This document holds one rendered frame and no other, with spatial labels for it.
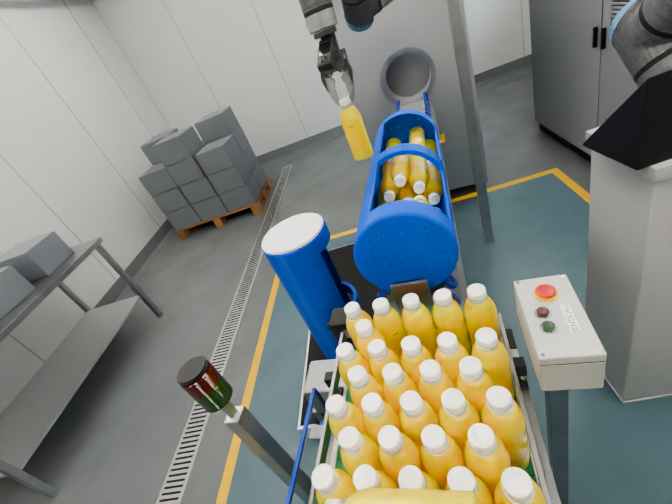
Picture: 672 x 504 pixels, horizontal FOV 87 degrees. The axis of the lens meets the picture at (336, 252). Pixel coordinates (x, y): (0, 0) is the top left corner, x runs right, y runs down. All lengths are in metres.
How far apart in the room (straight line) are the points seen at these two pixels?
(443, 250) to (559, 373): 0.40
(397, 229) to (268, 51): 5.33
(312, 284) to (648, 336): 1.22
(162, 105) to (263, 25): 2.08
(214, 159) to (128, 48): 2.83
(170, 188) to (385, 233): 4.08
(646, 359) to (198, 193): 4.31
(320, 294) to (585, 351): 1.01
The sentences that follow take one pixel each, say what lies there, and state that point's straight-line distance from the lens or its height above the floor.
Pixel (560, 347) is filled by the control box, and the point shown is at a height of 1.10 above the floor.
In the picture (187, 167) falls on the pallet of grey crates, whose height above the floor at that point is 0.84.
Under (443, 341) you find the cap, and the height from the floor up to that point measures 1.11.
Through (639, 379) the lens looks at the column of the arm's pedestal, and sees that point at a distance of 1.88.
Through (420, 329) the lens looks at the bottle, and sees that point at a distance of 0.88.
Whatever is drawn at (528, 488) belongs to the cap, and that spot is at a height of 1.11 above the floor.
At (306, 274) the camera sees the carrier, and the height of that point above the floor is 0.91.
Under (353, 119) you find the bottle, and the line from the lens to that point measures 1.22.
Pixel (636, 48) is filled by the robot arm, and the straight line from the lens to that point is 1.35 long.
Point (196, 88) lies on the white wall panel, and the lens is 6.51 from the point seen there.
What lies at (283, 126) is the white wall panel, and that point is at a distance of 6.29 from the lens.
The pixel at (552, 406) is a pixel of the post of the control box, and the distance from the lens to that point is 1.02.
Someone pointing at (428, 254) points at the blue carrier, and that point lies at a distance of 0.99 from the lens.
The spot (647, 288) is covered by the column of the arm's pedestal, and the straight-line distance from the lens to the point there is 1.49.
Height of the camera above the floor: 1.69
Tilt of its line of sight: 32 degrees down
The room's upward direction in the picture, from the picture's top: 24 degrees counter-clockwise
